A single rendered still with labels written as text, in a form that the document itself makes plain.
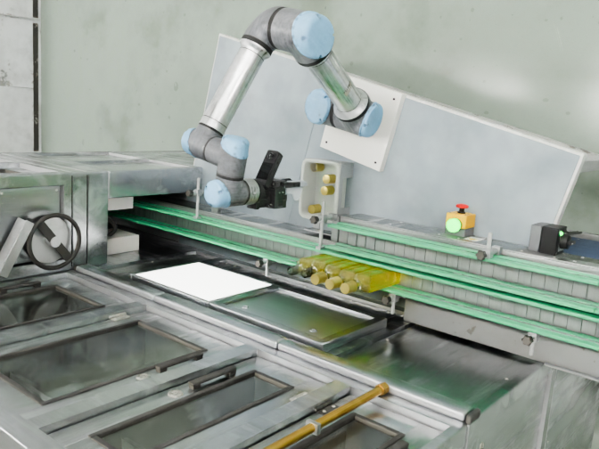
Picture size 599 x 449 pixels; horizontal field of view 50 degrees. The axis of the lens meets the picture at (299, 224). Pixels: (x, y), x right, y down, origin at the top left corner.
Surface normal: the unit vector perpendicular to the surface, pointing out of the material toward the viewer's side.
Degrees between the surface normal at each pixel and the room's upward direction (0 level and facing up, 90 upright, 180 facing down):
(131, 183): 90
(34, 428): 90
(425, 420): 0
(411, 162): 0
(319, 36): 83
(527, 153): 0
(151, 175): 90
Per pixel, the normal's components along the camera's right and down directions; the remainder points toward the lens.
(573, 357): -0.64, 0.10
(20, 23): 0.77, 0.17
